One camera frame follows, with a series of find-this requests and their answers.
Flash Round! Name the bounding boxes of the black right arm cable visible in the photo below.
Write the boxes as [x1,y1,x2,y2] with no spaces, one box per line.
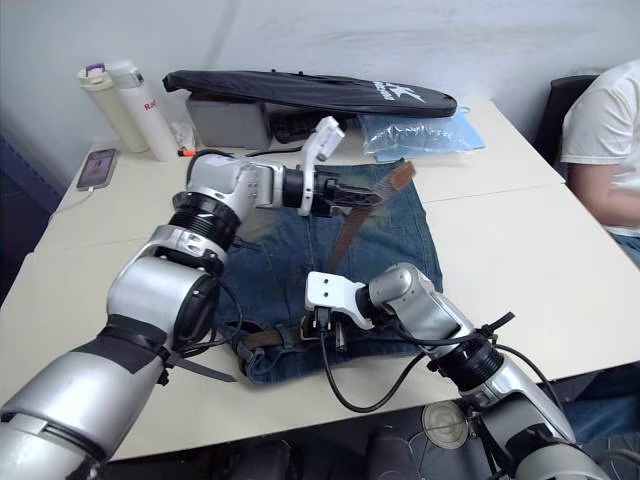
[314,308,516,414]

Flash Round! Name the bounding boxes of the smartphone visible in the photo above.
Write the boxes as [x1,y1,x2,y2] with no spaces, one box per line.
[75,148,119,191]

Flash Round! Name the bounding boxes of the person in white shirt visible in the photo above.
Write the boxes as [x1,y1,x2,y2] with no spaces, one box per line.
[559,58,640,446]

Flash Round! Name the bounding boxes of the white phone cable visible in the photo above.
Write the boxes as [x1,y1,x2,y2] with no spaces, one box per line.
[49,185,96,221]

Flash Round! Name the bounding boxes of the blue denim shorts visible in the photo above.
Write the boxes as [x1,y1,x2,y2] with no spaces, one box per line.
[214,157,446,386]

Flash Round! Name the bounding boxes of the white bottle with red print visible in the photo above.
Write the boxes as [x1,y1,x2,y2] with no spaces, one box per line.
[107,58,180,163]

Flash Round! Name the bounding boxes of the brown braided belt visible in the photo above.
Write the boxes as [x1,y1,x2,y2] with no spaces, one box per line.
[234,160,417,351]

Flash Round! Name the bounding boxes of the grey rectangular box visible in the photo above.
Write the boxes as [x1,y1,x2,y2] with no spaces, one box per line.
[185,93,274,150]

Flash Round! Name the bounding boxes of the black racket bag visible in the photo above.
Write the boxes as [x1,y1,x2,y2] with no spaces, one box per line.
[162,69,459,120]

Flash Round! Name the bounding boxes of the black chair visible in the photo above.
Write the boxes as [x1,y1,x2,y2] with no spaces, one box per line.
[533,74,600,169]

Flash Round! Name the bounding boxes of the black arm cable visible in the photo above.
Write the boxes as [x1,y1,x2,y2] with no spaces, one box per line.
[167,147,307,359]
[314,308,516,414]

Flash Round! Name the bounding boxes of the small black bag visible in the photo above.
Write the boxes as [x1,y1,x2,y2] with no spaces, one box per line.
[272,107,324,146]

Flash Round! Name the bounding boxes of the round metal disc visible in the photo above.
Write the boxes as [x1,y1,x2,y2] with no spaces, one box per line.
[421,402,469,448]

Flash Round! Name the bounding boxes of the white bottle with purple lid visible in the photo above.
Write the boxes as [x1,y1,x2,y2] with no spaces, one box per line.
[76,62,151,155]

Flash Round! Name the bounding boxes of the grey cable tie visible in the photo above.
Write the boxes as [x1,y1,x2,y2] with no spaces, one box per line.
[169,352,239,384]

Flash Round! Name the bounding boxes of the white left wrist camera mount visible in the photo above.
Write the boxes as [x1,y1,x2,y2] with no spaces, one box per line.
[298,116,346,217]

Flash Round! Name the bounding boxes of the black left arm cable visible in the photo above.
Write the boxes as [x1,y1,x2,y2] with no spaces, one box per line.
[167,147,307,359]

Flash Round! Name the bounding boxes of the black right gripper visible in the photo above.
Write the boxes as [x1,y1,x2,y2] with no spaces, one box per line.
[299,313,351,352]

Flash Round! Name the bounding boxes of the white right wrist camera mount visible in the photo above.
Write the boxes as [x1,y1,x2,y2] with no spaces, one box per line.
[304,271,375,331]

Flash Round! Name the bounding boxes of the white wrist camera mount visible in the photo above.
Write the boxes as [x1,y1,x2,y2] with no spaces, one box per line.
[298,116,346,217]
[304,271,375,331]

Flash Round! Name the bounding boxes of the clear blue plastic bag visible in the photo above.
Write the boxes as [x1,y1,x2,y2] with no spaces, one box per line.
[357,104,487,164]

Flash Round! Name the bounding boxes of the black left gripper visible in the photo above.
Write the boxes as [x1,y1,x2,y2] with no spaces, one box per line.
[312,174,387,217]

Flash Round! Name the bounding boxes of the crumpled white wrapper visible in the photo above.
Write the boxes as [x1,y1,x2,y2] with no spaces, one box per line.
[169,119,197,149]

